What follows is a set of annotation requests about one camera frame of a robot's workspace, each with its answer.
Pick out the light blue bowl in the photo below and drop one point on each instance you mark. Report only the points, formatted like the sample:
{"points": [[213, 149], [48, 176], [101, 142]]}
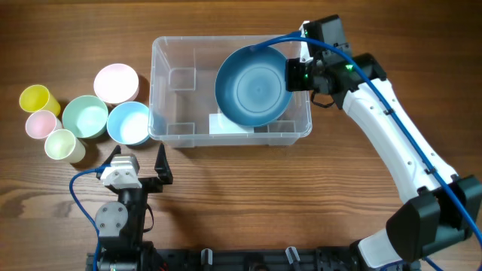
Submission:
{"points": [[127, 123]]}

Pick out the clear plastic storage container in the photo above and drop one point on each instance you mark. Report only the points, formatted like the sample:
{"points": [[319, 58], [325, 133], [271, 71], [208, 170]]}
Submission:
{"points": [[182, 95]]}

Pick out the pink bowl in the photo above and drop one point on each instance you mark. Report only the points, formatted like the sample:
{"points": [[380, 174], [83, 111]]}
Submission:
{"points": [[116, 83]]}

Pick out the pale green cup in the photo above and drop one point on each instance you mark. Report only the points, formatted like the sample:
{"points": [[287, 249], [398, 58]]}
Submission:
{"points": [[62, 145]]}

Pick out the dark blue plate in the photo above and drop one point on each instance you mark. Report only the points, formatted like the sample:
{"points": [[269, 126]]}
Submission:
{"points": [[250, 87]]}

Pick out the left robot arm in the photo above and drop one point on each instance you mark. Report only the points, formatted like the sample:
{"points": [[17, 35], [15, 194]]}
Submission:
{"points": [[120, 224]]}

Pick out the mint green bowl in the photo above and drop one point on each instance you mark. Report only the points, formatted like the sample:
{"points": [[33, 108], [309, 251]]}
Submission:
{"points": [[86, 117]]}

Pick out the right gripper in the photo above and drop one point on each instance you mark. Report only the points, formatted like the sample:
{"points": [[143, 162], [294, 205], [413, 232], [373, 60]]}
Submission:
{"points": [[296, 82]]}

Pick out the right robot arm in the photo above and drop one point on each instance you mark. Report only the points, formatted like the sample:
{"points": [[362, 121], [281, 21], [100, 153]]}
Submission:
{"points": [[439, 208]]}

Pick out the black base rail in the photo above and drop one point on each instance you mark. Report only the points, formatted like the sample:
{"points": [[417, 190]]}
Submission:
{"points": [[323, 258]]}

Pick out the yellow cup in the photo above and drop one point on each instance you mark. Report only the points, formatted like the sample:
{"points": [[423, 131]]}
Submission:
{"points": [[38, 97]]}

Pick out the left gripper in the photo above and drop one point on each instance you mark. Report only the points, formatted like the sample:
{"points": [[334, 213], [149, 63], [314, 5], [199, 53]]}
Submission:
{"points": [[155, 184]]}

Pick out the pink cup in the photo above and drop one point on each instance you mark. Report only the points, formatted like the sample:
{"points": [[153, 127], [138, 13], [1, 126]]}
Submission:
{"points": [[41, 124]]}

